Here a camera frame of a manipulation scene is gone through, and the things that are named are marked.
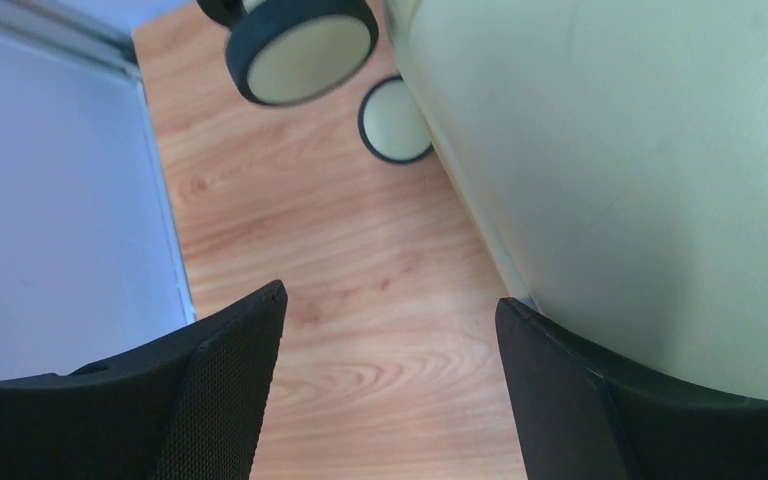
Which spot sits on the cream suitcase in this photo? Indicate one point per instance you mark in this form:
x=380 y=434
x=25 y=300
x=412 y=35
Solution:
x=614 y=154

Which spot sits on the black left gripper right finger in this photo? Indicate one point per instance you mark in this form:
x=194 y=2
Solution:
x=585 y=412

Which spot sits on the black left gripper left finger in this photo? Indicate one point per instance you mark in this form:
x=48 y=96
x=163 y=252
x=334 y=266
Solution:
x=188 y=405

